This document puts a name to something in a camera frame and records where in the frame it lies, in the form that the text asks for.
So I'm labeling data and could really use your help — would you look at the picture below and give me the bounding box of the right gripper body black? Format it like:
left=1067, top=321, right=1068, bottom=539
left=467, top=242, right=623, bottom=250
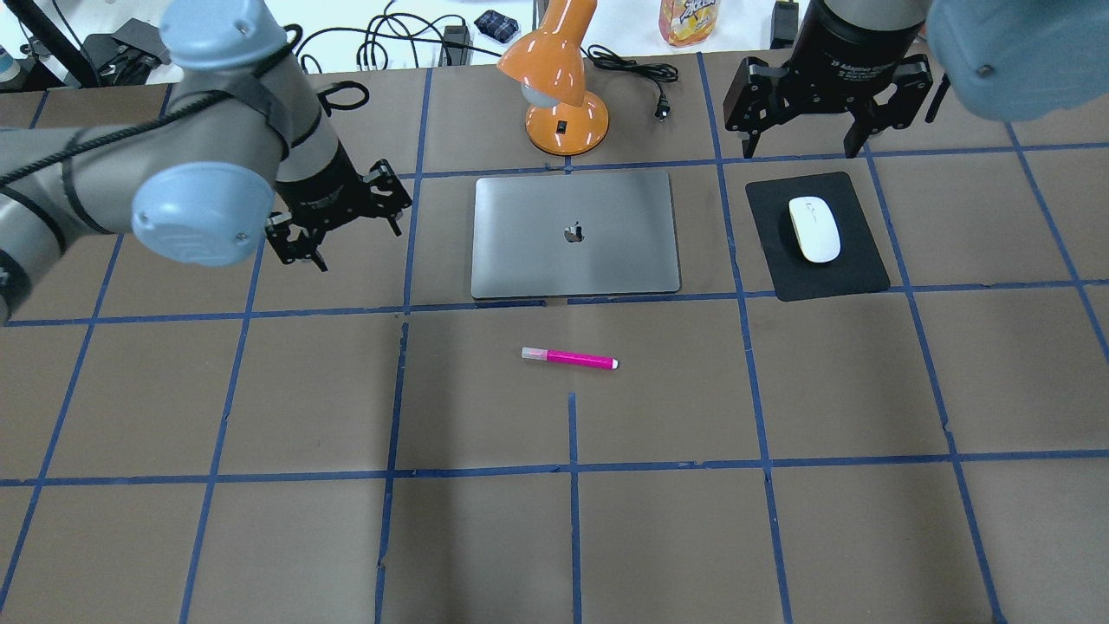
left=784, top=1, right=926, bottom=112

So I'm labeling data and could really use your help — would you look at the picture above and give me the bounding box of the dark blue pouch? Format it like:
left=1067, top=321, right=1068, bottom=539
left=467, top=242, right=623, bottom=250
left=474, top=10, right=520, bottom=44

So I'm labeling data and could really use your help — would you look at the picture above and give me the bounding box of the lamp power cable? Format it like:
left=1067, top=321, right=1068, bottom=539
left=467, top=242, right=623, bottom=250
left=586, top=43, right=681, bottom=122

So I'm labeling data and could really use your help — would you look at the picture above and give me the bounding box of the white computer mouse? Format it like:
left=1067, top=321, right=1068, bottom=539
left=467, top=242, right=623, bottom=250
left=788, top=195, right=842, bottom=264

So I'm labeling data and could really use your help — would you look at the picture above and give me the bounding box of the orange desk lamp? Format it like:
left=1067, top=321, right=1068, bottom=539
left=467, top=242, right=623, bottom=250
left=496, top=1, right=610, bottom=157

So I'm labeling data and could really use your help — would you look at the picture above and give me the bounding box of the black mousepad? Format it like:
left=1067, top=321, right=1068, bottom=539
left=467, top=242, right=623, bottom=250
left=745, top=172, right=891, bottom=301

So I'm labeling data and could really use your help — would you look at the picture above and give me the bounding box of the black power adapter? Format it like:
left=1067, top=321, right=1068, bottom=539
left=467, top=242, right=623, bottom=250
left=769, top=1, right=801, bottom=50

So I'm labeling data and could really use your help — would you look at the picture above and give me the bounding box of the black monitor stand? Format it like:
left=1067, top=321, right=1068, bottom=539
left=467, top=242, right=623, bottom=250
left=3, top=1, right=101, bottom=88

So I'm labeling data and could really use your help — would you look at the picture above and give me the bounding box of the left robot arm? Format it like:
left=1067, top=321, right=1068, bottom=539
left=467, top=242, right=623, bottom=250
left=1, top=1, right=413, bottom=321

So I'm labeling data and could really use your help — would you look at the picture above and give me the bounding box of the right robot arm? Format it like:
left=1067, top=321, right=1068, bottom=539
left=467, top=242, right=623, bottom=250
left=723, top=1, right=1108, bottom=158

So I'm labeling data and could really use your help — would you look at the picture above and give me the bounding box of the orange juice bottle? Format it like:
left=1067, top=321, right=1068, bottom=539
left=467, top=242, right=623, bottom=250
left=658, top=0, right=720, bottom=48

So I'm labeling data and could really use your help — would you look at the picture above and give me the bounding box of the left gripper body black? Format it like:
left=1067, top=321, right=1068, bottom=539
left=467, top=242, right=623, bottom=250
left=275, top=146, right=375, bottom=228

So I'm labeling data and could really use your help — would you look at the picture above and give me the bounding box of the silver laptop notebook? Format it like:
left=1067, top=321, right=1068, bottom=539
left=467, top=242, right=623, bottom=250
left=469, top=170, right=681, bottom=299

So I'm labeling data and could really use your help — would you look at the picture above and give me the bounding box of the pink marker pen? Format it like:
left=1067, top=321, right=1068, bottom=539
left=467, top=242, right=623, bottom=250
left=522, top=347, right=620, bottom=370

